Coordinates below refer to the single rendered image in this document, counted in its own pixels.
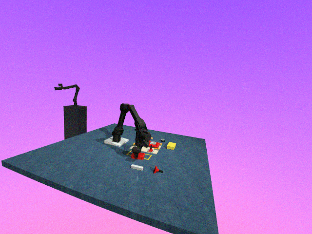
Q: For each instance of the yellow rectangular block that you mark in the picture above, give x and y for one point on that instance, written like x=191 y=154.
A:
x=171 y=145

